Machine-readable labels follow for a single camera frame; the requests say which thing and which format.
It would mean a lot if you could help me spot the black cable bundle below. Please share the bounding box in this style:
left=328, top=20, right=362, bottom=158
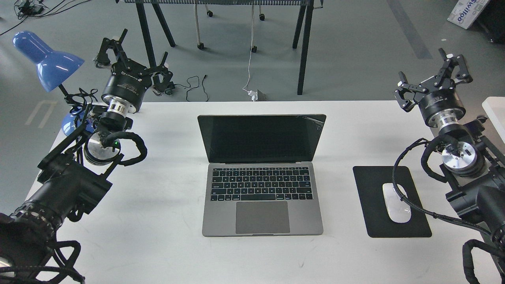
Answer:
left=0, top=0, right=93, bottom=36

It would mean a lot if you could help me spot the white cardboard box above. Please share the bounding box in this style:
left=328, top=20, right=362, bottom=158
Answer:
left=447, top=0, right=490, bottom=30

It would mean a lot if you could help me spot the white power adapter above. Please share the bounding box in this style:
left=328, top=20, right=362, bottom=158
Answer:
left=247, top=90, right=267, bottom=102

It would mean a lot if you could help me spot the grey open laptop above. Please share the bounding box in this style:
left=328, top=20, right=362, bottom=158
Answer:
left=197, top=114, right=326, bottom=237

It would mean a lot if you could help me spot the black cable on floor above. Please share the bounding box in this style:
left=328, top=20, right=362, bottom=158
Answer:
left=172, top=74, right=209, bottom=103

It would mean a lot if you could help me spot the white computer mouse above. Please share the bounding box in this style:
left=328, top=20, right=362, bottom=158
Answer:
left=382, top=182, right=411, bottom=224

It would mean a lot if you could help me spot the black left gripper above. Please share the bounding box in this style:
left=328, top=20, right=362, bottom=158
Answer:
left=94, top=28, right=174, bottom=113

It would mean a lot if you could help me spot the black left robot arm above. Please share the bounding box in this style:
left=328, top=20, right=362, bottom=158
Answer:
left=1, top=29, right=173, bottom=284

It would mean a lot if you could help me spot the blue desk lamp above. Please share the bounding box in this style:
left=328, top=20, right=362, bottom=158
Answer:
left=13, top=31, right=97, bottom=136

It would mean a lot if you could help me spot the white charger cable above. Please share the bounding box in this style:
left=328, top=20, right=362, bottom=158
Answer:
left=242, top=0, right=255, bottom=94

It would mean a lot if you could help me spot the black mouse pad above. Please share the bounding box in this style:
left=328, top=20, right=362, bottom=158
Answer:
left=352, top=166, right=432, bottom=238

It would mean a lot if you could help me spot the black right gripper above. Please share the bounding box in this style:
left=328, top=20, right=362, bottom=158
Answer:
left=394, top=48, right=473, bottom=127

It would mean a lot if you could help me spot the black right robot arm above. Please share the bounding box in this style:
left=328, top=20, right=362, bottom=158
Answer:
left=392, top=48, right=505, bottom=284

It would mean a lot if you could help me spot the black metal table frame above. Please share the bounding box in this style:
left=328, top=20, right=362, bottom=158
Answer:
left=116, top=0, right=324, bottom=96

